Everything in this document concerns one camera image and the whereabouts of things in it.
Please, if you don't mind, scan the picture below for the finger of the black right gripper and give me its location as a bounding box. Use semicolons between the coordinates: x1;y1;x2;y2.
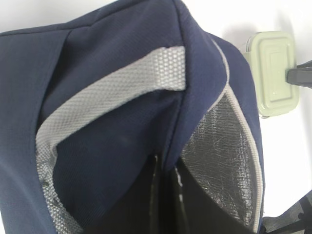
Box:
286;63;312;86

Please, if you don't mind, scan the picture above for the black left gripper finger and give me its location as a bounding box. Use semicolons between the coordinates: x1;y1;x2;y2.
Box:
262;191;312;234

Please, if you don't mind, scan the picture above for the green lidded glass container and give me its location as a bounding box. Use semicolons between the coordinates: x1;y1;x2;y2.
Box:
243;31;299;118

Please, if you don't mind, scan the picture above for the navy insulated lunch bag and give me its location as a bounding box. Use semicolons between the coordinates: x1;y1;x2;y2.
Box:
0;0;264;234

